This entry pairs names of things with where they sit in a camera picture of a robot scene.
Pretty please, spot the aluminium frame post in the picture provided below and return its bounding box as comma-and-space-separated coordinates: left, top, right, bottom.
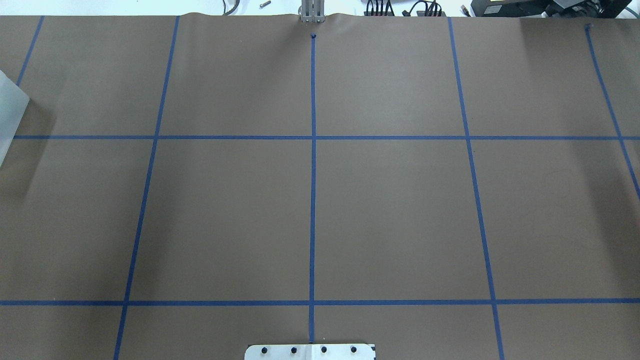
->
298, 0, 326, 23

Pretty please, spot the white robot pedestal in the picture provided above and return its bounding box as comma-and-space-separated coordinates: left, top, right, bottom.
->
244, 342, 377, 360

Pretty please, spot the clear plastic box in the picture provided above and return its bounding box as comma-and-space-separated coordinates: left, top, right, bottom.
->
0, 71, 30, 163

